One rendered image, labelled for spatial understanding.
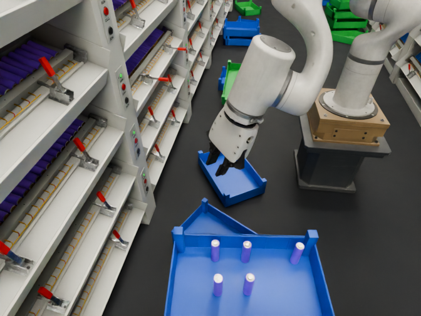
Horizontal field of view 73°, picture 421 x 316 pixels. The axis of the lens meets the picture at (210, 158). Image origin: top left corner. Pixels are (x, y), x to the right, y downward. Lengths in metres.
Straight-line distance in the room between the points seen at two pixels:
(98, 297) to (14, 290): 0.40
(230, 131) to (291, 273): 0.33
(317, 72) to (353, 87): 0.62
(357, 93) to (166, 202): 0.86
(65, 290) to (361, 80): 1.10
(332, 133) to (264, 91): 0.66
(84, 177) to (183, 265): 0.32
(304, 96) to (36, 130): 0.49
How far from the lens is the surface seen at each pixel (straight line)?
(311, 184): 1.37
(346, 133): 1.19
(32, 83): 0.67
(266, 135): 1.63
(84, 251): 0.86
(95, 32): 0.75
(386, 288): 1.24
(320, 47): 0.56
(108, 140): 0.84
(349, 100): 1.19
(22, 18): 0.57
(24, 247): 0.68
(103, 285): 1.02
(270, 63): 0.53
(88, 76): 0.74
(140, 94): 1.02
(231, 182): 1.34
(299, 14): 0.57
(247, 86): 0.55
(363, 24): 3.13
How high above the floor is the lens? 1.00
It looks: 43 degrees down
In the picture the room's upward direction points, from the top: straight up
